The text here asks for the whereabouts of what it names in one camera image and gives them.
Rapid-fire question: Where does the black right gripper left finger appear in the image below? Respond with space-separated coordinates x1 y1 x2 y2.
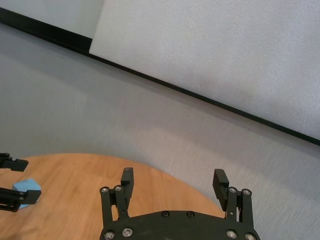
99 167 136 230

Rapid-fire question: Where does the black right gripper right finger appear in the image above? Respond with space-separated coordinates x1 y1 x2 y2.
212 168 256 230

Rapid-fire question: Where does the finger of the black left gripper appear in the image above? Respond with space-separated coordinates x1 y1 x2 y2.
0 152 29 173
0 186 42 213

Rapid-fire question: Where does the blue cube block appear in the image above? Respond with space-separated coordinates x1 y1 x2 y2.
12 177 42 211

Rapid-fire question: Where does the black horizontal trim strip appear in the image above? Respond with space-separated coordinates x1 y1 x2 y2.
0 6 320 147

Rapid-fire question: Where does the white wall panel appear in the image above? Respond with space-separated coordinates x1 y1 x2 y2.
88 0 320 141

